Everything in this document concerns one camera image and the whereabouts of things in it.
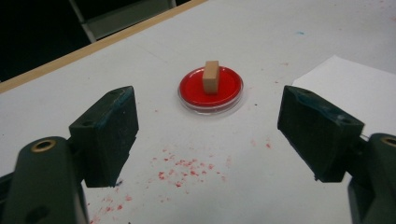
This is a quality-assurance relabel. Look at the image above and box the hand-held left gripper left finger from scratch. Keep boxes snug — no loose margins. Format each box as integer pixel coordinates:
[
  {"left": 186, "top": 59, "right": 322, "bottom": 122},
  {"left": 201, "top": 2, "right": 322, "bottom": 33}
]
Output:
[{"left": 68, "top": 86, "right": 139, "bottom": 189}]

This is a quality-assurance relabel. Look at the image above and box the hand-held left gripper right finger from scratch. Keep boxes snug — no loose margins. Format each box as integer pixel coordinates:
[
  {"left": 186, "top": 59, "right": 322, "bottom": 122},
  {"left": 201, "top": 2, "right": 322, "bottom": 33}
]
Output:
[{"left": 277, "top": 85, "right": 365, "bottom": 183}]

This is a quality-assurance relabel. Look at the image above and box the red round ink pad dish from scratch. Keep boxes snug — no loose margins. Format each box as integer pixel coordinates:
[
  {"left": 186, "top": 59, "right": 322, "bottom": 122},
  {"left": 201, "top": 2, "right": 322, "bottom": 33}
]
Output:
[{"left": 177, "top": 65, "right": 245, "bottom": 116}]

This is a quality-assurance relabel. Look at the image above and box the small wooden stamp block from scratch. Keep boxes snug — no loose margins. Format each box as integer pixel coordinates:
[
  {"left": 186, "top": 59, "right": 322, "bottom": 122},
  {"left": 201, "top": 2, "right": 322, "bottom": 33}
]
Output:
[{"left": 202, "top": 60, "right": 220, "bottom": 95}]

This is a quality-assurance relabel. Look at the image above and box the white paper sheet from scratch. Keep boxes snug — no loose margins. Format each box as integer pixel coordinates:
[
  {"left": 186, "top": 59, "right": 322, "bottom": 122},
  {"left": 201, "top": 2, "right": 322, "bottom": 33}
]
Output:
[{"left": 291, "top": 54, "right": 396, "bottom": 138}]

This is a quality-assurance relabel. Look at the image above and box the wooden table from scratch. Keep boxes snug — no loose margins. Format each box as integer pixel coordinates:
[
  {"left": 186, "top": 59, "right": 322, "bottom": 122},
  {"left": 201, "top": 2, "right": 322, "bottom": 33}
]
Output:
[{"left": 0, "top": 0, "right": 209, "bottom": 95}]

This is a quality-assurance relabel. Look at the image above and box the white board table cover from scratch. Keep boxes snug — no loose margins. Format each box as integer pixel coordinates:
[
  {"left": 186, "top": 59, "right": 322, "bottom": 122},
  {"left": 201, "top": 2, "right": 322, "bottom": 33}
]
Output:
[{"left": 0, "top": 0, "right": 396, "bottom": 224}]

